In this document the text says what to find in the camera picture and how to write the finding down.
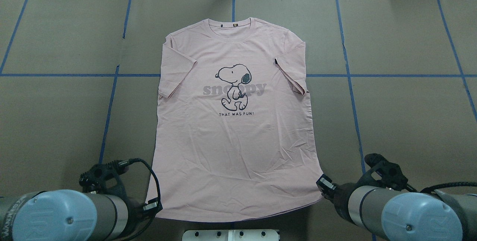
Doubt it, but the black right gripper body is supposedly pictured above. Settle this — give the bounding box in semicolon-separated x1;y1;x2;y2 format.
332;153;417;219

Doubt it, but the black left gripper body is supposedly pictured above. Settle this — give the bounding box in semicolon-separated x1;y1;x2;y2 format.
79;159;149;234

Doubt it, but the pink Snoopy t-shirt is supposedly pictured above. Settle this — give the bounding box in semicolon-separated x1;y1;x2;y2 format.
153;17;323;223

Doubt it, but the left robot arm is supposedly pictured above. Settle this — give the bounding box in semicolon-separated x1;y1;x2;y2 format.
1;158;162;241

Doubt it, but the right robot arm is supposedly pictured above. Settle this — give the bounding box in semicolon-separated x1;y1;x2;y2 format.
316;153;477;241

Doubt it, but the black braided cable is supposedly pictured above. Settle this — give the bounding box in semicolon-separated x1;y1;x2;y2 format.
419;181;477;194

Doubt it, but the white camera pole base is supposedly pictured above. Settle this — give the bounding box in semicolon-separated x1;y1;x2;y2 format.
182;229;281;241

